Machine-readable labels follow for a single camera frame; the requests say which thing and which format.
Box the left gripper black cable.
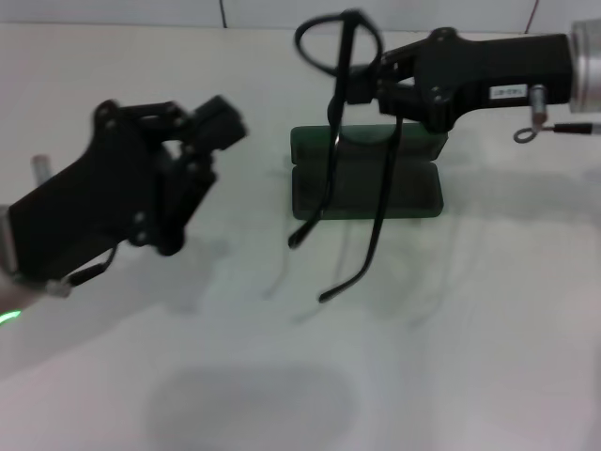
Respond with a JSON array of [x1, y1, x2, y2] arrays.
[[45, 243, 119, 298]]

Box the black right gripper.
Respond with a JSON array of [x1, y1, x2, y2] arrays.
[[346, 26, 577, 135]]

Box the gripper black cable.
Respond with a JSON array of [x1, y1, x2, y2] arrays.
[[513, 84, 601, 145], [45, 243, 119, 298]]

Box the thin red wall cable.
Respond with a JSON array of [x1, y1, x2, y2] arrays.
[[524, 0, 541, 33]]

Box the green glasses case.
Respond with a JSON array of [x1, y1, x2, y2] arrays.
[[289, 122, 445, 222]]

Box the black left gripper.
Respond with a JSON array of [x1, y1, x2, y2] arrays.
[[7, 94, 250, 284]]

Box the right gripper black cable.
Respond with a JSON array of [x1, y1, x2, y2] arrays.
[[513, 84, 601, 145]]

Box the black glasses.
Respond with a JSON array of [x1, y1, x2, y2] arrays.
[[286, 8, 406, 304]]

